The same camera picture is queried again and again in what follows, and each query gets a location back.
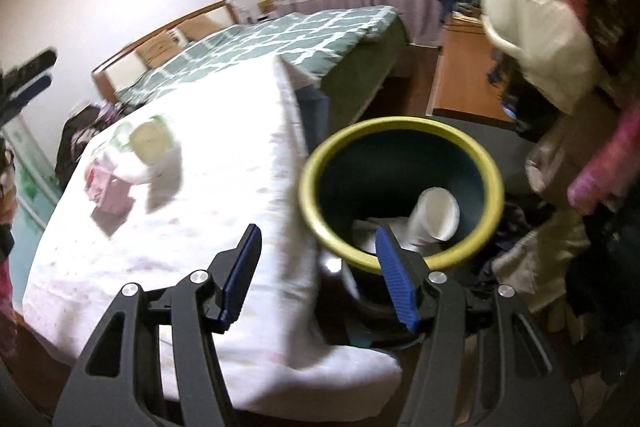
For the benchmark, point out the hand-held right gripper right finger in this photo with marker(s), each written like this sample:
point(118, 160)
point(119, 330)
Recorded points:
point(400, 287)

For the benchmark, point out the green plastic jar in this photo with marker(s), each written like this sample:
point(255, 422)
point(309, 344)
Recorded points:
point(150, 142)

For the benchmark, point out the small yellow box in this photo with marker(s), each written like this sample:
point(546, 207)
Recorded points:
point(266, 6)

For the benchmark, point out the white tissue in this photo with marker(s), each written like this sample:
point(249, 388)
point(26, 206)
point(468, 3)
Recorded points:
point(150, 174)

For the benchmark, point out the yellow-rimmed dark bin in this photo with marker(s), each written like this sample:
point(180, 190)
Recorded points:
point(380, 177)

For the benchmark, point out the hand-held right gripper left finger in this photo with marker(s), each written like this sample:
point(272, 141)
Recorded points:
point(240, 277)

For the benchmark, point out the white plastic cup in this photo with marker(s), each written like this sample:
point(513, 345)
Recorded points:
point(435, 217)

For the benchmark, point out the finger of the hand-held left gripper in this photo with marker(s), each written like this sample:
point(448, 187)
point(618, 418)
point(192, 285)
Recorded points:
point(31, 89)
point(35, 62)

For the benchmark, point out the pink patterned cloth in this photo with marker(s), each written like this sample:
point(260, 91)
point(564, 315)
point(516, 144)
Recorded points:
point(605, 167)

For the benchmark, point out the cream puffer jacket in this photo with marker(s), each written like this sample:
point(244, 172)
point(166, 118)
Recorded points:
point(540, 22)

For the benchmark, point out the brown pillow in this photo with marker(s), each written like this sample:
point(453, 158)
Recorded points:
point(155, 51)
point(195, 28)

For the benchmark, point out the dark clothes pile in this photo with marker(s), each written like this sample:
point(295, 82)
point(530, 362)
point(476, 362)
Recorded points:
point(75, 142)

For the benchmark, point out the green checked quilt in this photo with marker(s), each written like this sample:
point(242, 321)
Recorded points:
point(300, 37)

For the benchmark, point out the sliding door wardrobe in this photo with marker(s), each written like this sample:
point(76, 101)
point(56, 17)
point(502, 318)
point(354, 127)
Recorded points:
point(35, 192)

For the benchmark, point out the pink packet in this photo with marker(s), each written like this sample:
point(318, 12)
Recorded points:
point(112, 202)

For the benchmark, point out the wooden bed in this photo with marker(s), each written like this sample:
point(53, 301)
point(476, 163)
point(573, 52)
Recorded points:
point(125, 67)

